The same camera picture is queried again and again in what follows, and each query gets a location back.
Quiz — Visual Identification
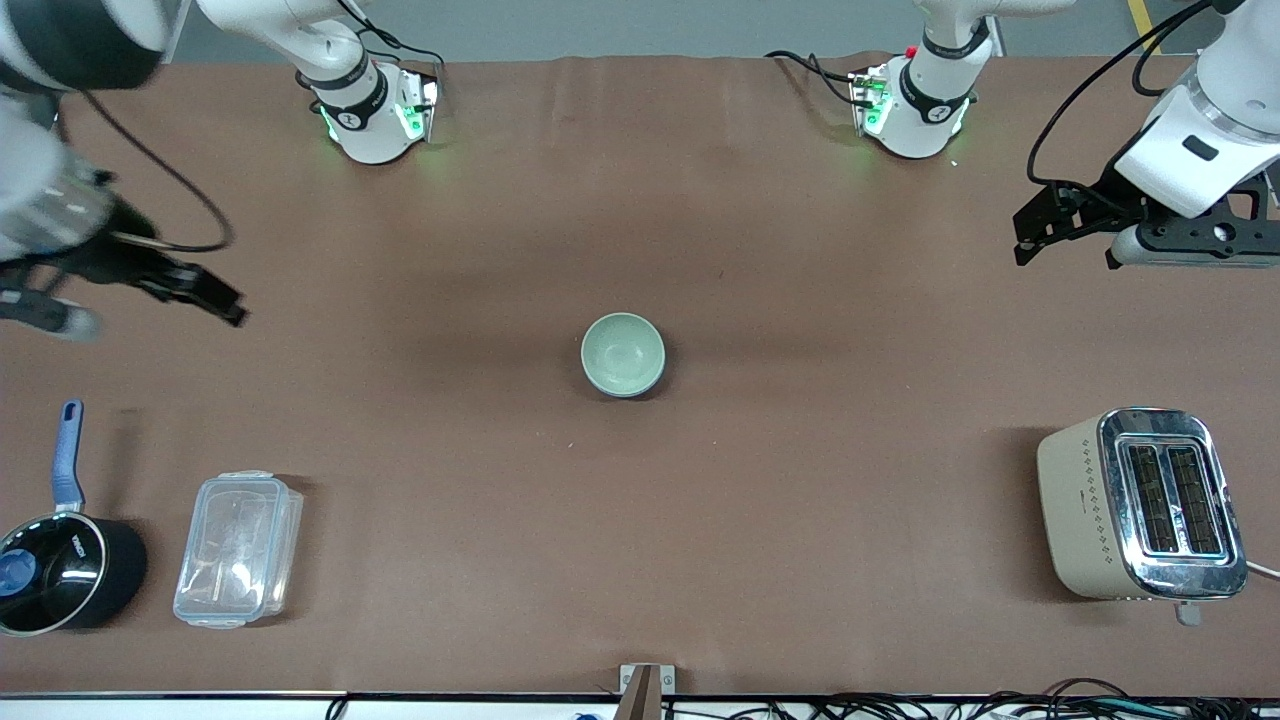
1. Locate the green ceramic bowl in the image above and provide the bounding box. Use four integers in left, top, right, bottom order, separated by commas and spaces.
581, 312, 666, 397

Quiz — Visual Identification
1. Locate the metal base connector plate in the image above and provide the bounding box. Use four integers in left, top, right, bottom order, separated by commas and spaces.
398, 72, 442, 143
849, 64, 893, 138

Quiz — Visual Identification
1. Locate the clear plastic food container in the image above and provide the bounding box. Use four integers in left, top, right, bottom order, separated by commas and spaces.
172, 470, 305, 631

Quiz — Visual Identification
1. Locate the beige chrome two-slot toaster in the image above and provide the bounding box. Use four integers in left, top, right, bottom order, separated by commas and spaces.
1036, 406, 1250, 627

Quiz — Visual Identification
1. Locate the glass lid blue knob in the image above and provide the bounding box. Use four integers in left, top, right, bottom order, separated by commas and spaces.
0, 512, 107, 633

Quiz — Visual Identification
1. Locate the brown table cover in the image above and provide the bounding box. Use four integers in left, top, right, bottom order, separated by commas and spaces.
0, 50, 1280, 699

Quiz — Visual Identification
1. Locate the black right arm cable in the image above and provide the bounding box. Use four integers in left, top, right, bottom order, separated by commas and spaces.
58, 88, 235, 254

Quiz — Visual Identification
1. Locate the black saucepan blue handle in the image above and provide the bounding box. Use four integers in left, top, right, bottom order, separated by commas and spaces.
0, 399, 149, 638

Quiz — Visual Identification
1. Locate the black base cable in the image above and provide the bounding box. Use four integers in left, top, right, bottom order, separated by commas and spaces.
764, 50, 863, 107

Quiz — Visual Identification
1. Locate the black cable bundle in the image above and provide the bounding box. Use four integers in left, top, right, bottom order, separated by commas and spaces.
800, 678, 1280, 720

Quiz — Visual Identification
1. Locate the metal table edge bracket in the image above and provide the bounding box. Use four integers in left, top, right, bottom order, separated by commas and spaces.
619, 663, 677, 720

